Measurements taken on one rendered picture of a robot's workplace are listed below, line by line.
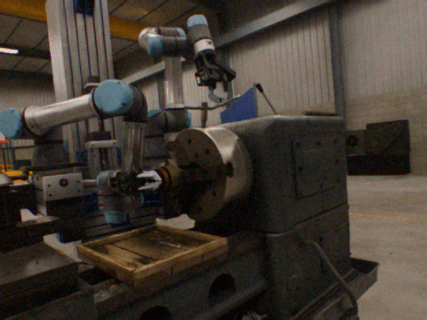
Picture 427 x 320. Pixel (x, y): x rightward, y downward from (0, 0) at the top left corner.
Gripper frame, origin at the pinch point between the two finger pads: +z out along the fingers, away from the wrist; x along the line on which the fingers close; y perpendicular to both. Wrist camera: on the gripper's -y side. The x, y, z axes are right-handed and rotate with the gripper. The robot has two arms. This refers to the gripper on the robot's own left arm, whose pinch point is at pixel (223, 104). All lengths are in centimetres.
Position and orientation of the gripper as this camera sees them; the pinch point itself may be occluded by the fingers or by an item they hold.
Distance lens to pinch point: 117.2
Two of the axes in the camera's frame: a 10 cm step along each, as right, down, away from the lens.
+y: -7.3, 1.0, -6.8
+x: 6.3, -2.7, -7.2
